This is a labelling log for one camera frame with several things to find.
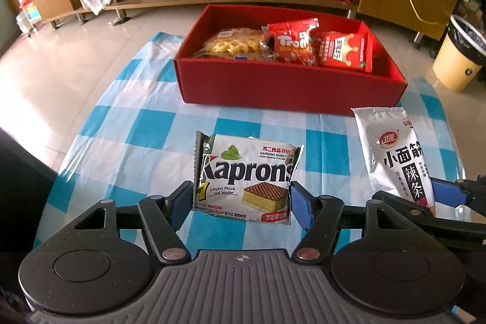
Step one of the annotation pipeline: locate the white wafer packet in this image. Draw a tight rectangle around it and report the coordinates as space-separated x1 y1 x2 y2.
192 130 305 226

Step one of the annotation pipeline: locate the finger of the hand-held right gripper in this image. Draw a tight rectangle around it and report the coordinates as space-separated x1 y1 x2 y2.
431 175 486 204
372 190 437 223

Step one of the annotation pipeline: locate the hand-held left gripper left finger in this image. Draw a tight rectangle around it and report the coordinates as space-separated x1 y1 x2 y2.
72 180 194 266

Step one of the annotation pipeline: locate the red cardboard box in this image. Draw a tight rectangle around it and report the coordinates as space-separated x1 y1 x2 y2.
173 4 408 117

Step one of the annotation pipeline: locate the white spicy strip packet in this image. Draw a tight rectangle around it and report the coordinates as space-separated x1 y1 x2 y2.
350 106 436 216

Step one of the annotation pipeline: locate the yellow fried snack clear packet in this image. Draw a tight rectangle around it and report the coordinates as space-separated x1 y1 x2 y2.
193 27 276 62

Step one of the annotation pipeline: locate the long red snack packet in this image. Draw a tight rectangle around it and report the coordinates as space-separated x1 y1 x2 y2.
313 31 373 73

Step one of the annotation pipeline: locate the yellow trash bin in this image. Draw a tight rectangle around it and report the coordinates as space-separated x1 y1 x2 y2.
433 15 486 93

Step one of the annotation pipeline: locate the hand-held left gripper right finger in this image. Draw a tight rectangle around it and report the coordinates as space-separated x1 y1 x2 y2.
289 180 412 266

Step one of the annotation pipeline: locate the blue white checked tablecloth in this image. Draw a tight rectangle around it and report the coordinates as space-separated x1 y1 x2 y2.
34 31 466 252

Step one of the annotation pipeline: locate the red puffed snack packet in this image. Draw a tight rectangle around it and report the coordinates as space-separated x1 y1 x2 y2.
262 18 320 66

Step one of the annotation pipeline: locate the dark sofa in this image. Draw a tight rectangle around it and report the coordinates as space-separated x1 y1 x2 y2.
0 127 57 252

